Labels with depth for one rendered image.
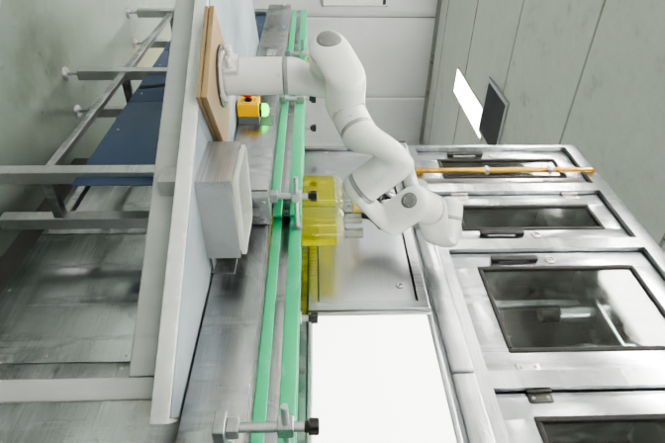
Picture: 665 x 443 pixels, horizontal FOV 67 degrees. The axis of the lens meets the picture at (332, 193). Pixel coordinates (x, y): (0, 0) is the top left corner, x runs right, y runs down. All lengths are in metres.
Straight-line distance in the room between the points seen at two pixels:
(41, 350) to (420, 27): 6.69
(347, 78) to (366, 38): 6.35
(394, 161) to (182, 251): 0.48
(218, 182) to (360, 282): 0.59
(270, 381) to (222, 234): 0.34
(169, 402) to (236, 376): 0.15
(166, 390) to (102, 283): 0.71
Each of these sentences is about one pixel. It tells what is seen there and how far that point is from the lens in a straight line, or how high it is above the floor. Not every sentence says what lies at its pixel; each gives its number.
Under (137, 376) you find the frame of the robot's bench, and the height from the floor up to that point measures 0.67.
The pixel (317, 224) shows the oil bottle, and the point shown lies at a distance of 1.44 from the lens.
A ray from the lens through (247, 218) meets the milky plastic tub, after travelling 1.32.
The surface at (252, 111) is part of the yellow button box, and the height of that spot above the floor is 0.81.
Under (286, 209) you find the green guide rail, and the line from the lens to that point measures 1.45.
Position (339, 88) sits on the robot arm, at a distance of 1.14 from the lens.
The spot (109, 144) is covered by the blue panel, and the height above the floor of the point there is 0.36.
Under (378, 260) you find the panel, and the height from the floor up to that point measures 1.20.
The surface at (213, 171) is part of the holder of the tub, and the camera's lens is 1.13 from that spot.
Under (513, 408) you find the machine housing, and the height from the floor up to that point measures 1.47.
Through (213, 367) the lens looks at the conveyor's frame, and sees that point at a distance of 1.10.
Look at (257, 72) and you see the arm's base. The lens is 1.27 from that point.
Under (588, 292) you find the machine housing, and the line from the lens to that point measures 1.72.
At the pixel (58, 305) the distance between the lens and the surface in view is 1.64.
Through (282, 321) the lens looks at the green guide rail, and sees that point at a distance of 1.18.
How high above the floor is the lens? 1.01
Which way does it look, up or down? 2 degrees up
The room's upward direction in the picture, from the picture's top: 90 degrees clockwise
